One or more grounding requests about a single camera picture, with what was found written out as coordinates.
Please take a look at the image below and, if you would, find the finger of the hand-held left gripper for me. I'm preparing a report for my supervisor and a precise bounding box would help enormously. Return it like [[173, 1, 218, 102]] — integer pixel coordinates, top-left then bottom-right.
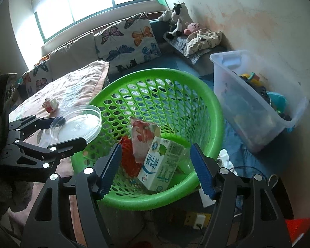
[[9, 116, 67, 135], [14, 137, 88, 170]]

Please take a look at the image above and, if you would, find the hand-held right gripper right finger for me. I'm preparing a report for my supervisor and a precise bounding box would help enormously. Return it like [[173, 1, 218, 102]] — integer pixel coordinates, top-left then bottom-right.
[[190, 143, 292, 248]]

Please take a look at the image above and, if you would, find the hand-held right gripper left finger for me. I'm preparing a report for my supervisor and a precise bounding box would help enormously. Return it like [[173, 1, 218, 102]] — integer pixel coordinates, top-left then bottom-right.
[[21, 143, 123, 248]]

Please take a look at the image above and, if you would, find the red plastic wrapper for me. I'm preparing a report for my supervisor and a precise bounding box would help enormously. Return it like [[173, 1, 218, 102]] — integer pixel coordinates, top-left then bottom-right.
[[118, 136, 143, 178]]

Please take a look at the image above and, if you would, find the clear round plastic lid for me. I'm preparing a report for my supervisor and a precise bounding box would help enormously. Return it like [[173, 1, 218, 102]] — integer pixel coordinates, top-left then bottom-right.
[[38, 105, 103, 149]]

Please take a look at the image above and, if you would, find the white green milk carton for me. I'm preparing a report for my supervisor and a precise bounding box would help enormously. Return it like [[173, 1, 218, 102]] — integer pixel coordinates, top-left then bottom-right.
[[137, 136, 186, 192]]

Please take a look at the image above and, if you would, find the pink printed pouch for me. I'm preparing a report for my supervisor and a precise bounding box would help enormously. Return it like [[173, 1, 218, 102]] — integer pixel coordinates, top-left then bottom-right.
[[130, 117, 161, 163]]

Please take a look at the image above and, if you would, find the green plastic mesh basket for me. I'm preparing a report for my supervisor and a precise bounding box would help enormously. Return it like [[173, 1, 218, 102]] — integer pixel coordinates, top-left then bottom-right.
[[71, 68, 225, 211]]

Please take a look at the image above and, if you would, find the crumpled red white wrapper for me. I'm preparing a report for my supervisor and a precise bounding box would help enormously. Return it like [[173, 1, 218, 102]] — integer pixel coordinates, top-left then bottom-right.
[[42, 98, 59, 113]]

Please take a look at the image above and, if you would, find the crumpled white tissue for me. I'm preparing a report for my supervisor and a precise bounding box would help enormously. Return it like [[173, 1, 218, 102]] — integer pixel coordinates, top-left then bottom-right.
[[216, 148, 234, 171]]

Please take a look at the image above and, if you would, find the small butterfly print pillow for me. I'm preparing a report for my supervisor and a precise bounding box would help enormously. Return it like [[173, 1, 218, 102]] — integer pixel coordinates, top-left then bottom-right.
[[22, 59, 54, 99]]

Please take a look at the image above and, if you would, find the white yellow power strip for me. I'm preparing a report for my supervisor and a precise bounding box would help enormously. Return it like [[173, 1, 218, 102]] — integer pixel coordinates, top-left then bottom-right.
[[184, 212, 213, 231]]

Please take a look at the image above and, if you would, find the pink blanket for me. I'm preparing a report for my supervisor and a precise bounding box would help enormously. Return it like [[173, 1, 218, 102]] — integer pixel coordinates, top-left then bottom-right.
[[8, 60, 110, 248]]

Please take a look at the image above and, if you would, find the clear plastic storage bin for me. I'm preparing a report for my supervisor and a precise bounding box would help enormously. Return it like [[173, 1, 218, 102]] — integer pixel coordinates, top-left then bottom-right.
[[210, 50, 309, 153]]

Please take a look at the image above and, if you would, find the beige pillow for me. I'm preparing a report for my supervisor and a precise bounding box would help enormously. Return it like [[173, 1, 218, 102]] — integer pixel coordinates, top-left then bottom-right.
[[41, 32, 104, 69]]

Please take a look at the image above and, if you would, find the pile of toys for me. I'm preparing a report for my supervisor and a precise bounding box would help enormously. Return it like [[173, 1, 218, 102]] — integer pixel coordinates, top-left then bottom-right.
[[238, 72, 292, 121]]

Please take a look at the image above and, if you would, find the large butterfly print pillow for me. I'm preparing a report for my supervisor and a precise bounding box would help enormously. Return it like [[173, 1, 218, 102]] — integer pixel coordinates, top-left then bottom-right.
[[94, 12, 162, 74]]

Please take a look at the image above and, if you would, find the dark cushioned bench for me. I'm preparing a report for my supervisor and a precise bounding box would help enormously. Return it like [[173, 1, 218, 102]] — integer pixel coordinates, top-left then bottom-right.
[[148, 19, 228, 68]]

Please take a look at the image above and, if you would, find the crumpled beige cloth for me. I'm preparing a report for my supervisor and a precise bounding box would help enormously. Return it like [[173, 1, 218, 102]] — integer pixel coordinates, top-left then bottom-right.
[[184, 30, 223, 58]]

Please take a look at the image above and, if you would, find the green framed window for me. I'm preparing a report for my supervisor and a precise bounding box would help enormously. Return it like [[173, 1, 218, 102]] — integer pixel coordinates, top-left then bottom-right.
[[29, 0, 175, 42]]

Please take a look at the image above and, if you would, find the pink plush toy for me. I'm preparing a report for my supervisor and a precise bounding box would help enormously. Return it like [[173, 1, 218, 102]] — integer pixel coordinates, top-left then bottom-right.
[[183, 22, 201, 36]]

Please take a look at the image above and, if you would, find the black white cow plush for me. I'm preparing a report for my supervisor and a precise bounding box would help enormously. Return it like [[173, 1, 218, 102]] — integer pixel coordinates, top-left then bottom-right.
[[168, 2, 191, 37]]

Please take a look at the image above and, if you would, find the grey plush toy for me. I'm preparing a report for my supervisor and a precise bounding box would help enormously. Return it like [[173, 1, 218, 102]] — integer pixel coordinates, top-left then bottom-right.
[[158, 10, 174, 23]]

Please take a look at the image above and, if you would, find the thin black cable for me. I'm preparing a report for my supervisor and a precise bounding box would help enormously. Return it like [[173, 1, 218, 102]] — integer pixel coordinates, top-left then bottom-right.
[[230, 165, 270, 184]]

